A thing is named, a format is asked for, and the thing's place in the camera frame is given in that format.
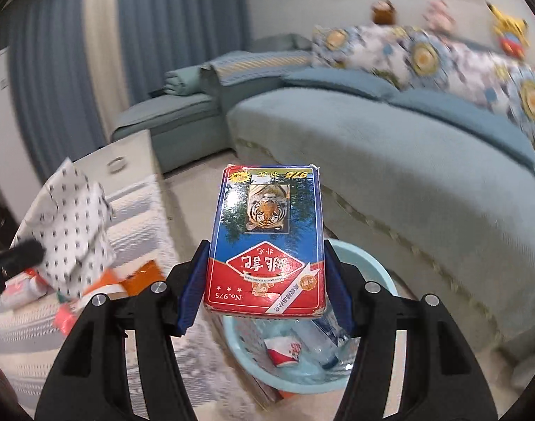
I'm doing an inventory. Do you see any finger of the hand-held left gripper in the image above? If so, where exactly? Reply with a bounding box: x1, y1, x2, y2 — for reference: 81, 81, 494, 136
8, 239, 47, 275

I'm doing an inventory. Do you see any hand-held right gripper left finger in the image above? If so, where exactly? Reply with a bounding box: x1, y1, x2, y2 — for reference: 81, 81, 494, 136
35, 239, 212, 421

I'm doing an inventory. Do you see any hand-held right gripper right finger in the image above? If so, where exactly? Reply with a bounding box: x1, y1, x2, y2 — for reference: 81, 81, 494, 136
324, 242, 499, 421

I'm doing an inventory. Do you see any light blue plastic basin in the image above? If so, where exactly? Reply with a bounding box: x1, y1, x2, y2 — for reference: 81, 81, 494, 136
218, 238, 401, 396

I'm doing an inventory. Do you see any blue red playing card box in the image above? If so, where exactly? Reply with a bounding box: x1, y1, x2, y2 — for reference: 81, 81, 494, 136
203, 163, 328, 319

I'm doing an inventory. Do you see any red white snack packet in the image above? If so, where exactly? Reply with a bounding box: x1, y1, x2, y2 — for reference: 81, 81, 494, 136
0, 269, 49, 313

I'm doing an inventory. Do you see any orange snack packet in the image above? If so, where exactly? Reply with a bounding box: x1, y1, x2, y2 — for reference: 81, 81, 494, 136
124, 260, 168, 298

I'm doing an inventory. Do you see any clear plastic bottle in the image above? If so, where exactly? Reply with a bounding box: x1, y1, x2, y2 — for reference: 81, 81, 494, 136
294, 313, 352, 370

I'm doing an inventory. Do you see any white dotted paper bag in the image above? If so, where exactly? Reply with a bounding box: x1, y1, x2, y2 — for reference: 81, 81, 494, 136
19, 157, 118, 300

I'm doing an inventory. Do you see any red white paper cup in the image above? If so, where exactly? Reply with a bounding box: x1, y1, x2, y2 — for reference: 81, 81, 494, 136
263, 335, 302, 367

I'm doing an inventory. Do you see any orange white wrapper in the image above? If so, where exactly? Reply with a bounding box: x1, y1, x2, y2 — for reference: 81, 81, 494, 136
54, 271, 128, 335

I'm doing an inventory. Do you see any grey striped table cloth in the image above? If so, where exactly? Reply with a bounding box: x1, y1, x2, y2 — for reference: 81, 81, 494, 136
0, 174, 251, 417

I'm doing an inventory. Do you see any white cabinet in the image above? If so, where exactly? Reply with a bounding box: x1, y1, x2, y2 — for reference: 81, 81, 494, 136
0, 47, 45, 247

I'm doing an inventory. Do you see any teal sofa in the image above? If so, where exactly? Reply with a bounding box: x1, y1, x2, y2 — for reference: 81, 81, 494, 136
111, 33, 535, 360

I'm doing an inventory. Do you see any blue curtain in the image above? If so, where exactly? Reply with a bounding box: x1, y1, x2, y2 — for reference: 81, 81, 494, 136
116, 0, 253, 107
8, 0, 107, 181

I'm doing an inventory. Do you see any folded teal blanket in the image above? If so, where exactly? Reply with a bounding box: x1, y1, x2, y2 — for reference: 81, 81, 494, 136
164, 63, 207, 96

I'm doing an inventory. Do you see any dark blue seat cushion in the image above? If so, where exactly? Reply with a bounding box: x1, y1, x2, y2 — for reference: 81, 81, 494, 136
280, 67, 401, 100
385, 89, 535, 173

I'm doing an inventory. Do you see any cream curtain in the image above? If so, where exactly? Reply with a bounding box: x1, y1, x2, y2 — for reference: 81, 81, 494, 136
80, 0, 135, 112

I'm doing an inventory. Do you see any striped sofa throw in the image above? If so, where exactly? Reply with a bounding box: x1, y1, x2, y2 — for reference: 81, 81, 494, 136
201, 49, 313, 87

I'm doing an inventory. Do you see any floral pillow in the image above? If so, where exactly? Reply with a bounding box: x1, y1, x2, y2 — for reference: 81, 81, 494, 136
310, 23, 409, 80
373, 27, 507, 112
484, 52, 535, 145

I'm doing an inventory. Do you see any brown plush toy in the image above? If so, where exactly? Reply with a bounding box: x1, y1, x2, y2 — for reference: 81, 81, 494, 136
371, 0, 398, 25

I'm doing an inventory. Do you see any pink plush toy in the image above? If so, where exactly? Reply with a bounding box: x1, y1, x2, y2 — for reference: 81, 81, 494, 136
423, 0, 457, 34

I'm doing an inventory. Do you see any yellow plush toy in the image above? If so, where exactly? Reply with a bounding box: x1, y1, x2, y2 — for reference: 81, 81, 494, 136
486, 2, 530, 61

